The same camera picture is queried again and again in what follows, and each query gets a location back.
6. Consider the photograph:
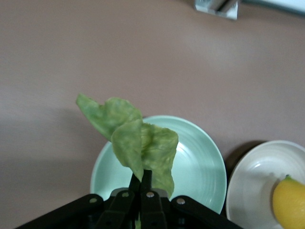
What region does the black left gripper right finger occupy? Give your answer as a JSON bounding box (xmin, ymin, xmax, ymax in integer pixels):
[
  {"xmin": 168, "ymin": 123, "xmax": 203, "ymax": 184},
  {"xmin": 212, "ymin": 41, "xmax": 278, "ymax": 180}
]
[{"xmin": 140, "ymin": 169, "xmax": 245, "ymax": 229}]

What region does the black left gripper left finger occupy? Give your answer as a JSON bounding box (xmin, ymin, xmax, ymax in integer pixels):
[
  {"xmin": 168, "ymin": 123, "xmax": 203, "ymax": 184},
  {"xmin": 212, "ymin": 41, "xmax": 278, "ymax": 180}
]
[{"xmin": 14, "ymin": 171, "xmax": 144, "ymax": 229}]

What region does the green lettuce leaf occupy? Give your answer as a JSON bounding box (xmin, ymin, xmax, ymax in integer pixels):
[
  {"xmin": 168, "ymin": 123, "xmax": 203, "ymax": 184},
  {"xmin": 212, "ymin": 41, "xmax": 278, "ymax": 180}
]
[{"xmin": 76, "ymin": 93, "xmax": 180, "ymax": 199}]

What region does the yellow lemon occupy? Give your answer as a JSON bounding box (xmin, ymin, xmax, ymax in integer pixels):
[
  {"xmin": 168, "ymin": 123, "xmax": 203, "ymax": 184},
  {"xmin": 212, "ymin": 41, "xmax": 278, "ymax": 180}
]
[{"xmin": 272, "ymin": 175, "xmax": 305, "ymax": 229}]

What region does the light green plate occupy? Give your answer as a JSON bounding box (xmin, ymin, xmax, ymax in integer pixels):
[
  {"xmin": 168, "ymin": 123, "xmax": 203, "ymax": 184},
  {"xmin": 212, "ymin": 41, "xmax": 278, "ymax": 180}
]
[{"xmin": 90, "ymin": 115, "xmax": 227, "ymax": 215}]

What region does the beige plate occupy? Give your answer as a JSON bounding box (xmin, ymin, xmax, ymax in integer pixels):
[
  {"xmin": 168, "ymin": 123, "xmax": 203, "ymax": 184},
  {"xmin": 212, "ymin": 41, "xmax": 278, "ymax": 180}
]
[{"xmin": 225, "ymin": 140, "xmax": 305, "ymax": 229}]

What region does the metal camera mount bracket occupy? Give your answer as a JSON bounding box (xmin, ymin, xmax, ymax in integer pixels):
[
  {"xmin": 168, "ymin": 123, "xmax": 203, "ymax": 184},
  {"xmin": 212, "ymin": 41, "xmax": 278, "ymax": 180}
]
[{"xmin": 193, "ymin": 0, "xmax": 239, "ymax": 21}]

